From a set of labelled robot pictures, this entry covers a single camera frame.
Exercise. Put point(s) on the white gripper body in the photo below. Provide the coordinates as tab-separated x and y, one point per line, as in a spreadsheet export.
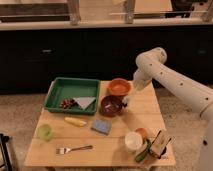
140	80

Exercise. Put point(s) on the white handled black brush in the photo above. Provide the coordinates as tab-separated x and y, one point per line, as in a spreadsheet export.
127	98

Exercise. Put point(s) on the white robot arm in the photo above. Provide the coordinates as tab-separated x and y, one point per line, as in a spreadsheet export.
150	65

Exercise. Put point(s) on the orange red bowl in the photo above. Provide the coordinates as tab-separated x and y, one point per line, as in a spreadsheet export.
119	87

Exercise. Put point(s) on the dark maroon bowl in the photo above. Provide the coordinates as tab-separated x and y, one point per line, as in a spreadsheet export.
110	106

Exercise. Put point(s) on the orange round fruit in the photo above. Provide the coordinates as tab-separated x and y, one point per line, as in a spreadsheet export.
142	132

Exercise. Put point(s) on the blue sponge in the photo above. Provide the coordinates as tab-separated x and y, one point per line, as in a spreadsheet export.
101	126

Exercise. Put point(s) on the grey folded cloth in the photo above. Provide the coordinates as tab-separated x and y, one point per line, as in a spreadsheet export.
84	102

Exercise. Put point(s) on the white cup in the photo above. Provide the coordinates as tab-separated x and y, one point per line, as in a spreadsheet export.
133	141

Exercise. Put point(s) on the wooden dish rack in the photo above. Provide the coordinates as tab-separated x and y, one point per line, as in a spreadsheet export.
159	144

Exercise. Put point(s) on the brown pine cone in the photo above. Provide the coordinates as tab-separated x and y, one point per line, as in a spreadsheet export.
67	103

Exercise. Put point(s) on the green cucumber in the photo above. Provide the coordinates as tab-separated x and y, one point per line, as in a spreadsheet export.
142	155

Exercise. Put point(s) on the green plastic tray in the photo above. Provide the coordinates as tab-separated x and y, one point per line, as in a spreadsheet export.
66	88

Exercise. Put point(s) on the silver fork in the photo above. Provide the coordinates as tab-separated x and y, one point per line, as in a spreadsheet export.
65	150

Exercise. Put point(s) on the light green cup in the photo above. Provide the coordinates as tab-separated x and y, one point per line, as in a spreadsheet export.
44	132

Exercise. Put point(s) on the black stand left edge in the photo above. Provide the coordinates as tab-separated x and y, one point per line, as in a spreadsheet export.
4	140

